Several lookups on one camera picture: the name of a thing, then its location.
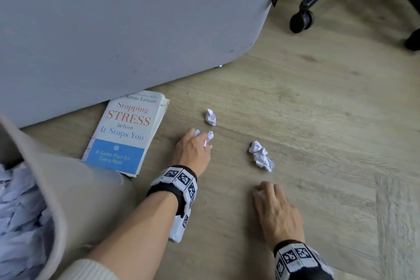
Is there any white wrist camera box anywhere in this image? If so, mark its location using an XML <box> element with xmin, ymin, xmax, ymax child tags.
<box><xmin>168</xmin><ymin>203</ymin><xmax>193</xmax><ymax>244</ymax></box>

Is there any person's left hand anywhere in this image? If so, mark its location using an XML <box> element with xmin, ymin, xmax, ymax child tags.
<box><xmin>170</xmin><ymin>128</ymin><xmax>213</xmax><ymax>178</ymax></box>

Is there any black wristband with marker tags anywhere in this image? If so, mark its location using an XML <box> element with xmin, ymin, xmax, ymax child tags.
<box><xmin>147</xmin><ymin>165</ymin><xmax>199</xmax><ymax>217</ymax></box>
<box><xmin>273</xmin><ymin>240</ymin><xmax>335</xmax><ymax>280</ymax></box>

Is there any blue and white book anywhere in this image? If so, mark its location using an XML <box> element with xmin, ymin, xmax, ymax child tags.
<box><xmin>81</xmin><ymin>90</ymin><xmax>171</xmax><ymax>178</ymax></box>

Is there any beige waste bin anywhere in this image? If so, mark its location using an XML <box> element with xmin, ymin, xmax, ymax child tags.
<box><xmin>0</xmin><ymin>112</ymin><xmax>137</xmax><ymax>280</ymax></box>

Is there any grey felt partition panel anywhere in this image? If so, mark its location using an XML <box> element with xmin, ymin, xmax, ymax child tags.
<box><xmin>0</xmin><ymin>0</ymin><xmax>288</xmax><ymax>130</ymax></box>

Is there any person's left forearm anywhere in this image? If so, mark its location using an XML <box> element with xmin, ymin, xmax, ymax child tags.
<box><xmin>87</xmin><ymin>191</ymin><xmax>179</xmax><ymax>264</ymax></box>

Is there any person's right hand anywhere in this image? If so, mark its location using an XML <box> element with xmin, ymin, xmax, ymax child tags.
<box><xmin>252</xmin><ymin>181</ymin><xmax>305</xmax><ymax>251</ymax></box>

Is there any dense heap of paper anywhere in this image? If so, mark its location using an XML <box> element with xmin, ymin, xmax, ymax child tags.
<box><xmin>0</xmin><ymin>162</ymin><xmax>55</xmax><ymax>280</ymax></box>

